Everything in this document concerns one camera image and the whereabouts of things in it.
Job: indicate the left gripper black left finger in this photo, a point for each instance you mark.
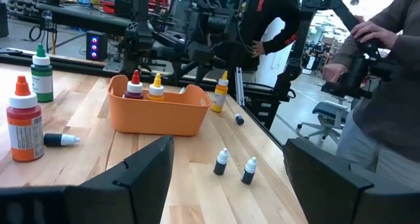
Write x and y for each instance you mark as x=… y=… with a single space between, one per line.
x=131 y=197

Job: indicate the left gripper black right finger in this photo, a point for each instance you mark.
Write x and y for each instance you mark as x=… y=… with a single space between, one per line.
x=321 y=184

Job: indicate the large yellow food coloring bottle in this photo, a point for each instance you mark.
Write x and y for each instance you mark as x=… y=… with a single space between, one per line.
x=219 y=96
x=155 y=91

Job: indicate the small purple label dropper bottle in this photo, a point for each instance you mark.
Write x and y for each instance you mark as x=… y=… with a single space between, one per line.
x=247 y=176

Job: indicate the orange plastic basket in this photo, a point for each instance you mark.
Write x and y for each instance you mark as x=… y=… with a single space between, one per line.
x=157 y=119

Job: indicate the large dark red coloring bottle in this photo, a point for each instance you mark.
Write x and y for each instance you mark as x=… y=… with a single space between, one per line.
x=134 y=87

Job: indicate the small red label dropper bottle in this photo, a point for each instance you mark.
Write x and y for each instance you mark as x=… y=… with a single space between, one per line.
x=220 y=166

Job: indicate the large orange-red coloring bottle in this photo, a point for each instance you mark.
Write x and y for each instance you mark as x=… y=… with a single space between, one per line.
x=24 y=132

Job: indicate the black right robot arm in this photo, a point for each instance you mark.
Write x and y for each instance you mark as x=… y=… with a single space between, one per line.
x=213 y=23

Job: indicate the large green food coloring bottle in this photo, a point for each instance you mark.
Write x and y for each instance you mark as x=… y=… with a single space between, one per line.
x=42 y=82

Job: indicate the person's hand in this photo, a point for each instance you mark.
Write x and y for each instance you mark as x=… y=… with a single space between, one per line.
x=258 y=49
x=374 y=33
x=334 y=72

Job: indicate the grey office chair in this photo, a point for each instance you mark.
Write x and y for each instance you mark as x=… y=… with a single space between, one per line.
x=328 y=109

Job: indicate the black control box with labels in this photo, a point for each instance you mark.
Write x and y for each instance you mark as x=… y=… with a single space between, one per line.
x=262 y=114

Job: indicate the person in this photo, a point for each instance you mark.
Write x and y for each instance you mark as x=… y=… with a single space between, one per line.
x=387 y=119
x=279 y=13

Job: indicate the black computer tower with lights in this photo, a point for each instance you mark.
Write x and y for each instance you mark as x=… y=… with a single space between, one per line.
x=96 y=46

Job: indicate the dark grey side table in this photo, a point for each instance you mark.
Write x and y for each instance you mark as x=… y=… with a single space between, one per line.
x=85 y=18

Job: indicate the storage shelf with bins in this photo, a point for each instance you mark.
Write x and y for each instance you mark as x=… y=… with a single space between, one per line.
x=23 y=4

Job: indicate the silver aluminium extrusion post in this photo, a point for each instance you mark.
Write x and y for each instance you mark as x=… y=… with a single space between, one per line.
x=239 y=86

